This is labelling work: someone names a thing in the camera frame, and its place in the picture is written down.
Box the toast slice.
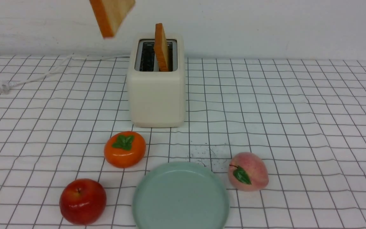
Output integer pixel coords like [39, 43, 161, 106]
[154, 23, 170, 72]
[90, 0, 136, 39]

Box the cream white toaster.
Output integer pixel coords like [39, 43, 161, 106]
[126, 32, 187, 128]

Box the orange persimmon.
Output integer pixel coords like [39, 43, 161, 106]
[104, 131, 146, 168]

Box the pale green plate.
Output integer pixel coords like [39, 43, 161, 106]
[131, 162, 230, 229]

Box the pink peach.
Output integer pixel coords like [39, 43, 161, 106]
[227, 152, 269, 192]

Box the red apple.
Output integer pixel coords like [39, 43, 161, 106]
[59, 178, 107, 225]

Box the white grid tablecloth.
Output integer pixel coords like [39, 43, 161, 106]
[0, 56, 366, 229]

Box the white power cable with plug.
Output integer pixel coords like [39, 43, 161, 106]
[0, 54, 130, 95]

